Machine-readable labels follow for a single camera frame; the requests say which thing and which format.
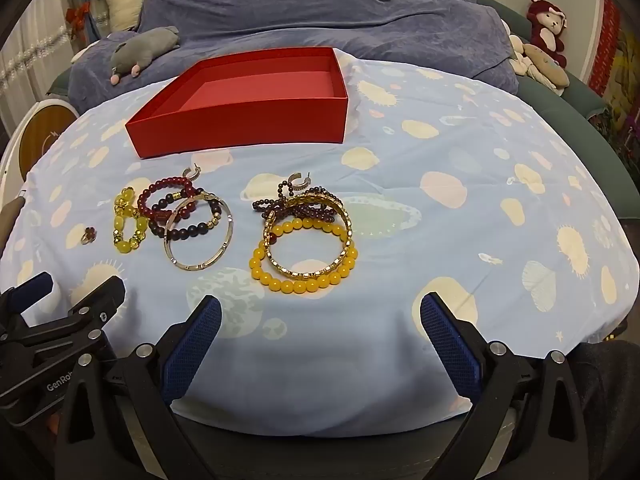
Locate large yellow bead bracelet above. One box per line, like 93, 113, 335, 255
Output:
249, 217, 359, 295

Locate light blue printed bedsheet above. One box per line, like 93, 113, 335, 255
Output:
0, 45, 633, 436

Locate brown flat panel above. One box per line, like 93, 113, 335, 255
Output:
0, 195, 26, 256

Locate dark clothing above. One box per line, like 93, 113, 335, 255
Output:
540, 337, 640, 480

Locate red ribbon bow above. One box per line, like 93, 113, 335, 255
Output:
65, 2, 91, 28

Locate red cardboard box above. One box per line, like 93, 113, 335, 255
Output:
125, 47, 349, 161

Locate wide gold bangle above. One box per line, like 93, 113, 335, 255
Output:
263, 192, 353, 281

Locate thin gold bangle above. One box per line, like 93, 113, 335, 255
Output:
164, 191, 235, 272

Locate red monkey plush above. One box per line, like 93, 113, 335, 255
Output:
526, 0, 568, 68

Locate white lace curtain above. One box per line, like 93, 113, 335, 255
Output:
0, 0, 101, 126

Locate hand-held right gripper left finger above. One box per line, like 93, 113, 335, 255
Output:
55, 295, 223, 480

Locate artificial flowers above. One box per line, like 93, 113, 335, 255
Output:
597, 30, 640, 171

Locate beige plush toy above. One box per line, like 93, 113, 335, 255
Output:
507, 34, 571, 96

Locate small garnet bead bracelet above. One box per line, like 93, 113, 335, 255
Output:
252, 178, 346, 223

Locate grey-blue blanket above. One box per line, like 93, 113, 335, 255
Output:
67, 0, 518, 116

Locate yellow and gold bead bracelet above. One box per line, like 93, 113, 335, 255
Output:
111, 186, 149, 253

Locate grey plush mouse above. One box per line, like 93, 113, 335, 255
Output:
109, 26, 181, 86

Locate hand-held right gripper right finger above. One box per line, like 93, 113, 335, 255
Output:
419, 293, 588, 480

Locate red wall hanging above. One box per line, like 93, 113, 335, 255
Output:
600, 0, 621, 76

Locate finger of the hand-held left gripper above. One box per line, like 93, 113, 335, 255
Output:
0, 271, 55, 321
15, 275, 127, 356

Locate dark bead bracelet gold beads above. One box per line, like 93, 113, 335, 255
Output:
148, 191, 226, 241

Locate dark red bead bracelet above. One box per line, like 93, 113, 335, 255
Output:
136, 176, 198, 221

